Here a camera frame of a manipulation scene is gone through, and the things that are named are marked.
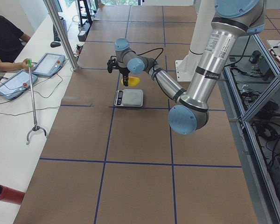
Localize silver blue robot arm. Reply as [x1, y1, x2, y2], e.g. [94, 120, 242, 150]
[107, 0, 266, 134]

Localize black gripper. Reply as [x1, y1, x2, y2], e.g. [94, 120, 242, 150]
[119, 67, 130, 86]

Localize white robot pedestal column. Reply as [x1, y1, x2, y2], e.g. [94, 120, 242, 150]
[175, 0, 215, 82]

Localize black keyboard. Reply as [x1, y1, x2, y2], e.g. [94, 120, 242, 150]
[53, 25, 60, 42]

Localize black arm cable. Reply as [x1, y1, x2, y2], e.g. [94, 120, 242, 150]
[136, 47, 164, 77]

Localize aluminium frame post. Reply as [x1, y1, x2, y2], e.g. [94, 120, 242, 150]
[44, 0, 78, 71]

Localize near blue teach pendant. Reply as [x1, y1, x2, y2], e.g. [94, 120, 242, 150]
[0, 70, 30, 100]

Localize person in black shirt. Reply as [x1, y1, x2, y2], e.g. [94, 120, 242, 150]
[0, 15, 30, 73]

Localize blue teach pendant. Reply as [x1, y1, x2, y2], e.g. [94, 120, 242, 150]
[0, 70, 30, 100]
[32, 53, 65, 77]

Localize red cylinder tube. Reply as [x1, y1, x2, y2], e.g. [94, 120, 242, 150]
[0, 185, 25, 205]

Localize black computer mouse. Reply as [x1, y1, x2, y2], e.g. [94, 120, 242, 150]
[50, 41, 61, 48]

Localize yellow mango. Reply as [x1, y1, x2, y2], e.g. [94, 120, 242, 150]
[121, 77, 140, 86]

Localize aluminium side frame rail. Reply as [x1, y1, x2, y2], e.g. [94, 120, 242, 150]
[218, 35, 280, 224]

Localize far blue teach pendant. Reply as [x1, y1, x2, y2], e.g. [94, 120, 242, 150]
[32, 53, 65, 77]

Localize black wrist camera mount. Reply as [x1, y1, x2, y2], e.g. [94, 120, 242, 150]
[107, 56, 119, 73]

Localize metal reacher grabber tool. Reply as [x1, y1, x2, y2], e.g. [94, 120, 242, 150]
[26, 58, 47, 145]

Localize silver digital kitchen scale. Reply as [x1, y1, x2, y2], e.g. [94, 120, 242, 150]
[114, 89, 143, 107]

